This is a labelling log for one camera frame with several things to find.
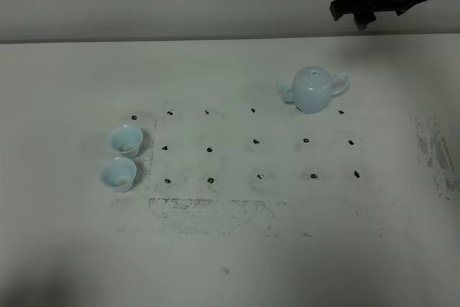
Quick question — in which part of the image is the light blue porcelain teapot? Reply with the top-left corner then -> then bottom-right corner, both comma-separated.
277,66 -> 351,114

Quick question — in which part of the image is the far light blue teacup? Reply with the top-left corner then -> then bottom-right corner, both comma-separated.
108,124 -> 144,159

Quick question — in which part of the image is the light blue teacup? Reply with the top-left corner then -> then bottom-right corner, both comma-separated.
100,157 -> 137,193
108,124 -> 144,159

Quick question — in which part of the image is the near light blue teacup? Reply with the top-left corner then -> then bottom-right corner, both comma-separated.
100,157 -> 137,193

